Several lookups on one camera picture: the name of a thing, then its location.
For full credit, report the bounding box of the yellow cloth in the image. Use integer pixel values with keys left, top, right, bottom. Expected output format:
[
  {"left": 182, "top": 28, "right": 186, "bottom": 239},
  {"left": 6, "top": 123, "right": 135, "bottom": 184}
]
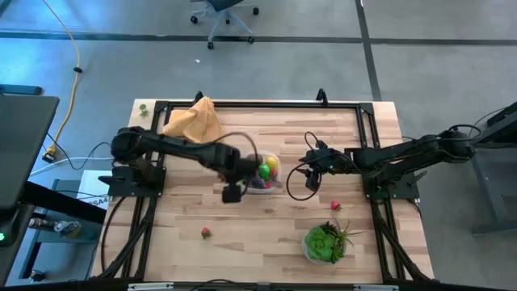
[{"left": 161, "top": 95, "right": 224, "bottom": 145}]

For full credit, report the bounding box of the black desk beam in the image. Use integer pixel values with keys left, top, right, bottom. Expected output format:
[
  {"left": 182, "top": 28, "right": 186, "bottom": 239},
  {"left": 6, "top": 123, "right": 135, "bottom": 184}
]
[{"left": 18, "top": 181, "right": 108, "bottom": 226}]

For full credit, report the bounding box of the white cable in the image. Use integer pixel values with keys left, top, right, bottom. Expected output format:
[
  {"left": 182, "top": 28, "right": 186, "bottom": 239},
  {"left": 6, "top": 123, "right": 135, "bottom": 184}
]
[{"left": 29, "top": 156, "right": 114, "bottom": 178}]

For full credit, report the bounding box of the potted green succulent plant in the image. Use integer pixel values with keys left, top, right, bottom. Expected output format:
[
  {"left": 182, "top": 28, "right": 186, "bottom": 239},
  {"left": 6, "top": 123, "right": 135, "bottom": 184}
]
[{"left": 301, "top": 220, "right": 364, "bottom": 267}]

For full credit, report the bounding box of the black device with indicator light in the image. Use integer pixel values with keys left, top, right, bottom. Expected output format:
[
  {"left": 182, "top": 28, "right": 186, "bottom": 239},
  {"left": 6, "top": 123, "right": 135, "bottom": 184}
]
[{"left": 0, "top": 204, "right": 36, "bottom": 286}]

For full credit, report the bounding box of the silver metal bracket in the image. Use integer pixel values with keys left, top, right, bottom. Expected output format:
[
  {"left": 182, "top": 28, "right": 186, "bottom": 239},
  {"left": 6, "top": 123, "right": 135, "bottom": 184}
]
[
  {"left": 127, "top": 281, "right": 175, "bottom": 291},
  {"left": 353, "top": 284, "right": 400, "bottom": 291}
]

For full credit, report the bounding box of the dark grey bar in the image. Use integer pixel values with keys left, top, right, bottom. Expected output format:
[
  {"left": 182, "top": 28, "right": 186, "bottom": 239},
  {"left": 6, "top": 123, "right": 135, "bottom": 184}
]
[{"left": 0, "top": 83, "right": 44, "bottom": 97}]

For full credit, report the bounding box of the clear plastic tupperware container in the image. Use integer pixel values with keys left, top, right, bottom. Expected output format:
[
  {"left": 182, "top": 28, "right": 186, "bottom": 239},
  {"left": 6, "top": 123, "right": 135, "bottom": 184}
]
[{"left": 242, "top": 150, "right": 283, "bottom": 195}]

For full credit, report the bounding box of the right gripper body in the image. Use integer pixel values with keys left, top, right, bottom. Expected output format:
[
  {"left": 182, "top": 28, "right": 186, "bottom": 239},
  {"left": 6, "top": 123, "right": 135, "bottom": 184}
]
[{"left": 305, "top": 139, "right": 351, "bottom": 175}]

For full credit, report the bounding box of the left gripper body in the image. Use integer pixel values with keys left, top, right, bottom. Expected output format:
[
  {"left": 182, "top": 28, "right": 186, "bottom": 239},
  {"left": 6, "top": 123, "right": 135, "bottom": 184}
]
[{"left": 220, "top": 147, "right": 262, "bottom": 188}]

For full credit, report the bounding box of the thin black cable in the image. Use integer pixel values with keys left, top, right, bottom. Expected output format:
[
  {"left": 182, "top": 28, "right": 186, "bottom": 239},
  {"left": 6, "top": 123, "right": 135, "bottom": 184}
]
[{"left": 188, "top": 277, "right": 254, "bottom": 291}]

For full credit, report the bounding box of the grey office chair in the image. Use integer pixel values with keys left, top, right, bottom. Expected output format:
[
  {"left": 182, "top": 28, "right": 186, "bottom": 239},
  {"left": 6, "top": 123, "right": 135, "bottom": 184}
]
[{"left": 189, "top": 0, "right": 260, "bottom": 50}]

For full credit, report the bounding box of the black aluminium table frame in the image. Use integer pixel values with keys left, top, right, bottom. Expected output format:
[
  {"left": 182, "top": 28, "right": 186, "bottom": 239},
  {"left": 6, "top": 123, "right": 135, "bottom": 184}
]
[{"left": 90, "top": 87, "right": 435, "bottom": 284}]

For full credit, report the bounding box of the yellow floor cable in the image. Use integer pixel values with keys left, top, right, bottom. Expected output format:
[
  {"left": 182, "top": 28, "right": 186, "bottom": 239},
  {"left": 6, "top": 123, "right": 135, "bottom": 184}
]
[{"left": 41, "top": 0, "right": 82, "bottom": 157}]

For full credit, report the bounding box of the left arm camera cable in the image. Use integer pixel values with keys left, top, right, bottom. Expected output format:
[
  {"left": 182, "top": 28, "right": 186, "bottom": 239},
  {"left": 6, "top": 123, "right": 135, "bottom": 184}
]
[{"left": 208, "top": 131, "right": 262, "bottom": 195}]

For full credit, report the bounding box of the grey metal cart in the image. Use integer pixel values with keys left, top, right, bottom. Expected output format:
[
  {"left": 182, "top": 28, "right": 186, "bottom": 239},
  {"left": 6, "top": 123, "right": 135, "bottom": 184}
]
[{"left": 18, "top": 179, "right": 104, "bottom": 280}]

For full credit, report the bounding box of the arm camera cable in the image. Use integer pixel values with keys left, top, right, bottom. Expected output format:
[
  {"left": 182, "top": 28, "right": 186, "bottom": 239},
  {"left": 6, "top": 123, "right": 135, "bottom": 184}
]
[
  {"left": 208, "top": 131, "right": 262, "bottom": 195},
  {"left": 285, "top": 129, "right": 324, "bottom": 202}
]

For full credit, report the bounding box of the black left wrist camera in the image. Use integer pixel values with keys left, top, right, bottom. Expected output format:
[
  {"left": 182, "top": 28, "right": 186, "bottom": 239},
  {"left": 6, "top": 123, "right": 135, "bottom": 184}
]
[{"left": 221, "top": 185, "right": 242, "bottom": 205}]

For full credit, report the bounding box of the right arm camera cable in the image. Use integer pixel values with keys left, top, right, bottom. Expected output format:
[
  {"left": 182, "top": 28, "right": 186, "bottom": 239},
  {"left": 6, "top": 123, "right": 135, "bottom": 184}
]
[{"left": 285, "top": 129, "right": 324, "bottom": 202}]

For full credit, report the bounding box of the black side desk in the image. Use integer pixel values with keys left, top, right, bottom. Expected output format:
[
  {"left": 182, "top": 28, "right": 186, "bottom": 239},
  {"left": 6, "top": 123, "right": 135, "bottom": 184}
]
[{"left": 0, "top": 95, "right": 61, "bottom": 211}]

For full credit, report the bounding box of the white paper sheet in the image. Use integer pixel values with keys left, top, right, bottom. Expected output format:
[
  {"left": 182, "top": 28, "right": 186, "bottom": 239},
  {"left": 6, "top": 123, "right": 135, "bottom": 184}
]
[{"left": 75, "top": 169, "right": 115, "bottom": 211}]

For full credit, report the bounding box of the dark brown cable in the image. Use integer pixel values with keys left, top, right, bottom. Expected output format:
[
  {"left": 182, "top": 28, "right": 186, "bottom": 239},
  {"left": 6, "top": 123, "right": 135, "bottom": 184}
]
[{"left": 99, "top": 195, "right": 127, "bottom": 272}]

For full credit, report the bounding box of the black side table frame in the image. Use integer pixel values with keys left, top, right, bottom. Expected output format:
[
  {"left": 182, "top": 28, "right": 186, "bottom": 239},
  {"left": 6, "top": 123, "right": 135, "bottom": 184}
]
[{"left": 445, "top": 100, "right": 517, "bottom": 235}]

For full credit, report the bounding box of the yellow plug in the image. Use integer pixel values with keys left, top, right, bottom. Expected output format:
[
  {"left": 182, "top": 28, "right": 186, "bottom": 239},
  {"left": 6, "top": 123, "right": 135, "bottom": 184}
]
[{"left": 41, "top": 145, "right": 58, "bottom": 164}]

